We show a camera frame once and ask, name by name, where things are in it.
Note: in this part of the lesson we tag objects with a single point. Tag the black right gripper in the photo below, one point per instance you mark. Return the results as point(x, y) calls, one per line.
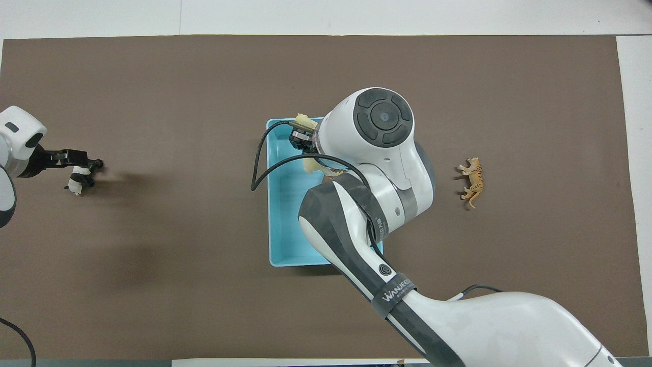
point(303, 140)

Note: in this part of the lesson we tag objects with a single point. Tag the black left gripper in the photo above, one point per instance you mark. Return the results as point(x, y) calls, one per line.
point(43, 159)

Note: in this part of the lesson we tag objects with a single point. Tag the black white panda toy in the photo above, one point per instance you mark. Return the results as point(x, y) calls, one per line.
point(76, 184)

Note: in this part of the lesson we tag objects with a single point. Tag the pale yellow giraffe toy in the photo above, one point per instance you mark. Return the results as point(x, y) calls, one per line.
point(310, 165)

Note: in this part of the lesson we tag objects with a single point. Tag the orange striped tiger toy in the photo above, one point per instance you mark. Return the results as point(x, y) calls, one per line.
point(476, 178)

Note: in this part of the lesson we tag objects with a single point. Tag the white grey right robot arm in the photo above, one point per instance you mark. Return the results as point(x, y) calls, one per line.
point(387, 163)

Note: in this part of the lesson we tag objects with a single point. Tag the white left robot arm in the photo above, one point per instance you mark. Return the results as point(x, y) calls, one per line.
point(12, 127)

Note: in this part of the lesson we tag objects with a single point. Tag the light blue storage box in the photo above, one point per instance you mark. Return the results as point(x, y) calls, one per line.
point(285, 229)

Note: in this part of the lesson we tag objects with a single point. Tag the brown table mat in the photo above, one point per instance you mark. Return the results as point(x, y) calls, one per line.
point(153, 280)

